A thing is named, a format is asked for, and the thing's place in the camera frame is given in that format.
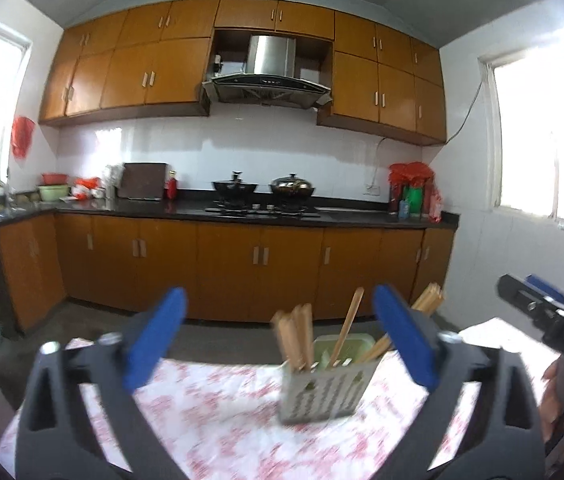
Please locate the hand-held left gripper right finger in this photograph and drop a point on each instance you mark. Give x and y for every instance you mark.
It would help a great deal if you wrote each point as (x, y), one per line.
(404, 340)

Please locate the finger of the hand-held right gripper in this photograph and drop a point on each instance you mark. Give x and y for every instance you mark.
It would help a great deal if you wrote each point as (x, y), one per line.
(514, 292)
(554, 292)

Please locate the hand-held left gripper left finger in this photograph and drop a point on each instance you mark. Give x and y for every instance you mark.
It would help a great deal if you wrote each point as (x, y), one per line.
(162, 340)

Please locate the perforated pale green utensil holder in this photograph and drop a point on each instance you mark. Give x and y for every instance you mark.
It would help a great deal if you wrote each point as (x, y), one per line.
(332, 395)

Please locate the wooden lower kitchen cabinets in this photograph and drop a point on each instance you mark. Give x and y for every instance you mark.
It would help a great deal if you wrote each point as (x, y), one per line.
(212, 270)

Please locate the wooden kitchen cabinets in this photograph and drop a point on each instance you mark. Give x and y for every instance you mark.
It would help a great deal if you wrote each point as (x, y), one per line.
(162, 70)
(212, 270)

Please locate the red floral white tablecloth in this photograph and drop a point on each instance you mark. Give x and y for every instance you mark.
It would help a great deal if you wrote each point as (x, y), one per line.
(222, 410)

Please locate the green bottle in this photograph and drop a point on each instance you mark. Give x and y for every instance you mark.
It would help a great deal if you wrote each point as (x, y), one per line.
(416, 200)

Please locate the black kitchen countertop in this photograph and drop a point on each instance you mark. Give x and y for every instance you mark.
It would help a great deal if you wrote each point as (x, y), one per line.
(112, 207)

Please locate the red bottle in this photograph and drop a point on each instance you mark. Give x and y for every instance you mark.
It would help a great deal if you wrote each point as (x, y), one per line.
(171, 187)

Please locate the bundle of red bags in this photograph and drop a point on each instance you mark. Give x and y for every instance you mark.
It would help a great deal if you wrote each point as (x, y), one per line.
(412, 172)

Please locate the dark brown board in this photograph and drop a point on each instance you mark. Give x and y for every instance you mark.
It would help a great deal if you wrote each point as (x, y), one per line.
(143, 181)

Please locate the black gas stove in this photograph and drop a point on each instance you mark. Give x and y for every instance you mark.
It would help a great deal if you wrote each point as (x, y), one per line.
(262, 211)

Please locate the black wok with lid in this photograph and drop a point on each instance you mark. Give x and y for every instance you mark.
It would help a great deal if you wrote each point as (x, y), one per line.
(234, 189)
(291, 189)

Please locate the red and white bag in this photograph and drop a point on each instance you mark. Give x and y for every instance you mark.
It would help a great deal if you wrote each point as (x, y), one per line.
(86, 187)

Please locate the pale green basin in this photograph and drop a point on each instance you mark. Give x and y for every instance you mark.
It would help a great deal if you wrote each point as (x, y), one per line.
(53, 193)

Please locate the red basin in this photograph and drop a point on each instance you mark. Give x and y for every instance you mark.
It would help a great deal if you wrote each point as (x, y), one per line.
(55, 178)

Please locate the hanging red plastic bag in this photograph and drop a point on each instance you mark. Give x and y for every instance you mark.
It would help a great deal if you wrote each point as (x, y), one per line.
(22, 137)

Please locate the wooden upper kitchen cabinets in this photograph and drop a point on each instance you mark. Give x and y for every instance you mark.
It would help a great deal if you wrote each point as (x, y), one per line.
(162, 70)

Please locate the steel range hood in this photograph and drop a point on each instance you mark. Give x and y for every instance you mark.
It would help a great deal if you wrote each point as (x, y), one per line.
(269, 67)

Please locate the white wall socket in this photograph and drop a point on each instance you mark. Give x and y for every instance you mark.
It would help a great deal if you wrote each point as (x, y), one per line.
(372, 189)

